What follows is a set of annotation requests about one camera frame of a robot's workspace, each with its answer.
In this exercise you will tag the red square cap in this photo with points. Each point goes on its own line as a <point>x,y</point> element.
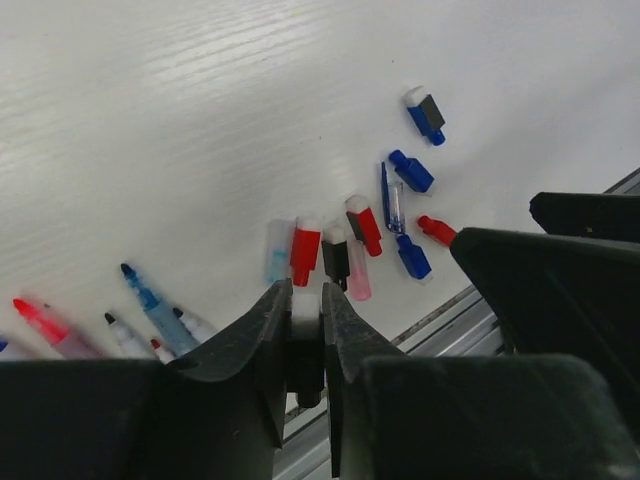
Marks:
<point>304,251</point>
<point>437,230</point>

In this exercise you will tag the white marker black cap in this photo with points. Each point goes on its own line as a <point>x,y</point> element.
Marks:
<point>128,340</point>

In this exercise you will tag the small blue pen cap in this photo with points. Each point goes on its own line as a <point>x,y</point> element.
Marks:
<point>412,172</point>

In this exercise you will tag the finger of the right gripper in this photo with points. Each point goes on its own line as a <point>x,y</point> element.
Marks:
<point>597,216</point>
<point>559,294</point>

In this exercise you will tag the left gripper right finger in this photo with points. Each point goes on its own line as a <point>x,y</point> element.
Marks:
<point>396,416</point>

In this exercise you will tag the blue square pen cap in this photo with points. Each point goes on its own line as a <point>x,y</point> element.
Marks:
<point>425,114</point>

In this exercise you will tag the pink translucent pen cap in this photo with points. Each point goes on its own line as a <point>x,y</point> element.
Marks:
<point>358,281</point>

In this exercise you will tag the light blue pen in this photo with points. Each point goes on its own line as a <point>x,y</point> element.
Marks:
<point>159,312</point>

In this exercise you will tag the thin pen black cap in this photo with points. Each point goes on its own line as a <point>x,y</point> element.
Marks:
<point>199,329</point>

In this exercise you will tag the small blue marker cap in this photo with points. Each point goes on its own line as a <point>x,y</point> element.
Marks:
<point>413,259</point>

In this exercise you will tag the white marker red cap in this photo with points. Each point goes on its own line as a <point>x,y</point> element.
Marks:
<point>162,353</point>

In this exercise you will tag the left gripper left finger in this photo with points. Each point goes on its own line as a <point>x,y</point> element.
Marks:
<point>214,413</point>

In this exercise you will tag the clear light blue cap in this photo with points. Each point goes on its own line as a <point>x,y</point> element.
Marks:
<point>278,251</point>

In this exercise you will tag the small red pen cap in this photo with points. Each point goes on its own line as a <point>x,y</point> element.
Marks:
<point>364,224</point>

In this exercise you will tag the translucent red pen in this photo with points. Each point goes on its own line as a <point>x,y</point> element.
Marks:
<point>65,339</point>

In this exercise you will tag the aluminium front rail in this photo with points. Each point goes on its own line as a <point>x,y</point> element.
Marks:
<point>465,325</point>

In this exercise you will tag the small black pen cap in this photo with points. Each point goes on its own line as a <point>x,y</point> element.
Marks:
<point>335,256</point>

